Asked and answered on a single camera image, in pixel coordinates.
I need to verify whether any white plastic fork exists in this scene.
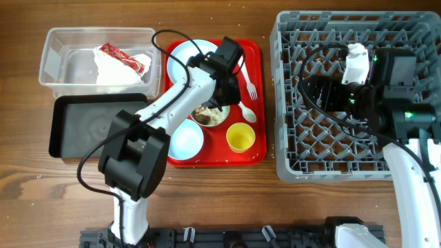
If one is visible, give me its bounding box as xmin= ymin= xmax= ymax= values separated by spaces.
xmin=238 ymin=55 xmax=258 ymax=101

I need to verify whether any food scraps and rice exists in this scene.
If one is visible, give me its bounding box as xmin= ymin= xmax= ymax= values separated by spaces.
xmin=192 ymin=105 xmax=227 ymax=126

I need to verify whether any white plastic spoon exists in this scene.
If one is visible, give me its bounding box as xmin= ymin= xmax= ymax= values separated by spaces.
xmin=238 ymin=101 xmax=257 ymax=123

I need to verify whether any green bowl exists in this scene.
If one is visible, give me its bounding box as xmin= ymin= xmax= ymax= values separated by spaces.
xmin=189 ymin=105 xmax=232 ymax=128

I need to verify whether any yellow cup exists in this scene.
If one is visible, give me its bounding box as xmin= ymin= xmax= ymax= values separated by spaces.
xmin=226 ymin=123 xmax=256 ymax=154

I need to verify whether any light blue plate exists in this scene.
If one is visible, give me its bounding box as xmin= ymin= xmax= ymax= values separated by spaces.
xmin=166 ymin=39 xmax=221 ymax=85

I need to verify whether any light blue bowl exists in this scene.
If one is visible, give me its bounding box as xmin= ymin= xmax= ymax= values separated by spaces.
xmin=168 ymin=119 xmax=204 ymax=161

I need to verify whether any red snack wrapper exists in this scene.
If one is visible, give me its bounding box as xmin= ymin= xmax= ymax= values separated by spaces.
xmin=99 ymin=43 xmax=145 ymax=74

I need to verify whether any white napkin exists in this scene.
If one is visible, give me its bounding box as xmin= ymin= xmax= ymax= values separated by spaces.
xmin=93 ymin=47 xmax=152 ymax=85

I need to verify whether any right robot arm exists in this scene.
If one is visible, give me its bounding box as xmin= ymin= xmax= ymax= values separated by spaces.
xmin=297 ymin=43 xmax=440 ymax=247

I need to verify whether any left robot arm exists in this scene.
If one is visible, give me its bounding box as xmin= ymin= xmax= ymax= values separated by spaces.
xmin=98 ymin=37 xmax=244 ymax=247

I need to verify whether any grey dishwasher rack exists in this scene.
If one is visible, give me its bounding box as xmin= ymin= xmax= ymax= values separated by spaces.
xmin=270 ymin=10 xmax=440 ymax=183

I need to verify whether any black plastic tray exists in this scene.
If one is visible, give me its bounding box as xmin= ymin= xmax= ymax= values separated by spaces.
xmin=48 ymin=93 xmax=147 ymax=159

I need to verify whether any clear plastic bin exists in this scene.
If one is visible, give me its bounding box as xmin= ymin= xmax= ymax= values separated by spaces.
xmin=39 ymin=27 xmax=161 ymax=99

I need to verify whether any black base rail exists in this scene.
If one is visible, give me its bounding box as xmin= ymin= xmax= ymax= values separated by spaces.
xmin=79 ymin=226 xmax=333 ymax=248

